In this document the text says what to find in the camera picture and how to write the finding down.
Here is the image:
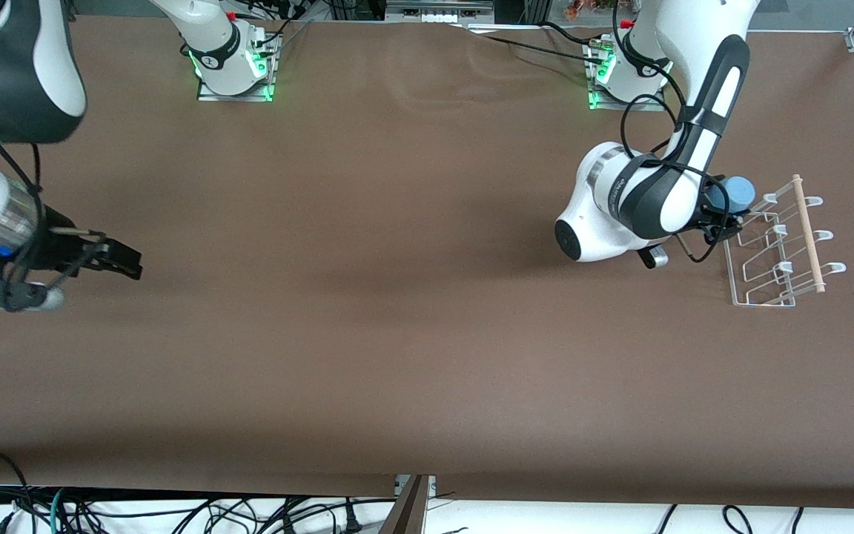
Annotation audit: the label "blue plastic cup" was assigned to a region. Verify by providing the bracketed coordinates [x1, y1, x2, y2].
[720, 176, 757, 216]

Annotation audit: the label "clear acrylic cup rack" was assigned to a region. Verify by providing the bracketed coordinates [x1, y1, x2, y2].
[722, 191, 847, 308]

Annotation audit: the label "wooden rack rod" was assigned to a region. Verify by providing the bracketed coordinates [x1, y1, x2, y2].
[791, 174, 827, 294]

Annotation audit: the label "orange dried plant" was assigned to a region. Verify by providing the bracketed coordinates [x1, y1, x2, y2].
[565, 0, 622, 20]

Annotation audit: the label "brown table cover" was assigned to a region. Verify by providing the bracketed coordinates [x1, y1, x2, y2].
[0, 15, 854, 511]

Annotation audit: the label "grey power strip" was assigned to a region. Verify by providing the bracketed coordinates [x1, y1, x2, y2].
[386, 0, 494, 24]

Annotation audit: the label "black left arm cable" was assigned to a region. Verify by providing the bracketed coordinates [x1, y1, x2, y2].
[618, 28, 732, 265]

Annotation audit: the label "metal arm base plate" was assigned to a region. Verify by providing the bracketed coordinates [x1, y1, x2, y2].
[587, 43, 667, 113]
[197, 33, 279, 103]

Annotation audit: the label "black cable on table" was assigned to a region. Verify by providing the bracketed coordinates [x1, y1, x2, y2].
[464, 21, 606, 60]

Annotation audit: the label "tangled black floor cables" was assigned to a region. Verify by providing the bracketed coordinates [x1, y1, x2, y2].
[64, 495, 398, 534]

